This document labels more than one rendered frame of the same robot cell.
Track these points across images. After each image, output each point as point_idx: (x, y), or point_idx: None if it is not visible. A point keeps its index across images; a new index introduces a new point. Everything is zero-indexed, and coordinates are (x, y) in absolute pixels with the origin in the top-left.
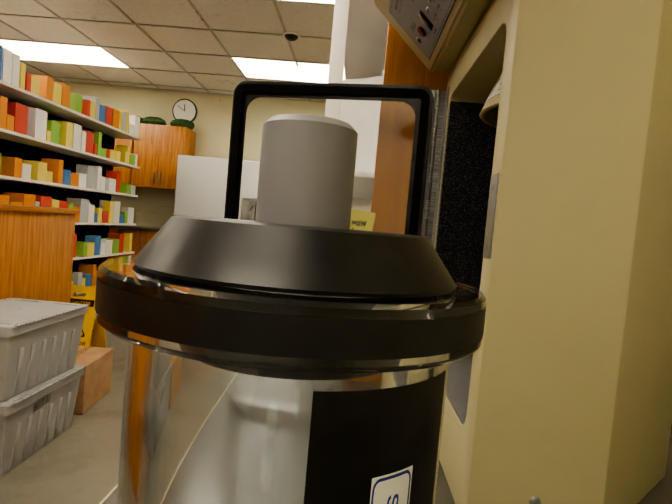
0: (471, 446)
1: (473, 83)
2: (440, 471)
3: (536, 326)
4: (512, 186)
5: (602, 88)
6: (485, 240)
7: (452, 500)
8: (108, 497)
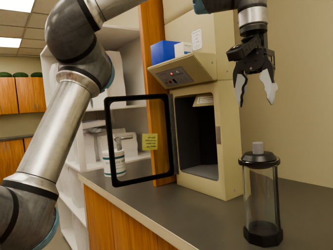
0: (224, 183)
1: (185, 95)
2: (207, 195)
3: (230, 155)
4: (222, 128)
5: (232, 106)
6: (217, 140)
7: (217, 198)
8: (164, 227)
